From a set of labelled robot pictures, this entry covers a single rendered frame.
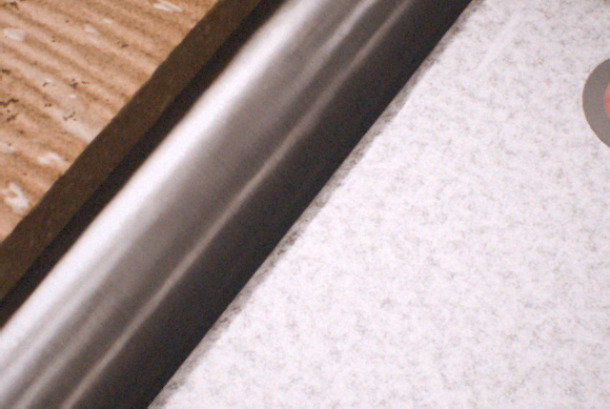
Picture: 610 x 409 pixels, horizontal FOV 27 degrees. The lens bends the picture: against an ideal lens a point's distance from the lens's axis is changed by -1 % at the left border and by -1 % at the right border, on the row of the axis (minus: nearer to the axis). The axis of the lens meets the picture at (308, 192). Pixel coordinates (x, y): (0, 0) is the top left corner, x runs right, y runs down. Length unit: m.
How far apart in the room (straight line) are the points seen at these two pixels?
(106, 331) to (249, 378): 0.03
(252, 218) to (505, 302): 0.06
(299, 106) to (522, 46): 0.05
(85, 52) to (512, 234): 0.09
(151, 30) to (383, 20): 0.06
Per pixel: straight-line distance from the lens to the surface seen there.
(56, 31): 0.26
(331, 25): 0.28
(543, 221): 0.26
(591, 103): 0.28
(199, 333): 0.29
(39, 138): 0.24
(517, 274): 0.25
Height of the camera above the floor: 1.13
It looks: 56 degrees down
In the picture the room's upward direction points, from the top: 1 degrees clockwise
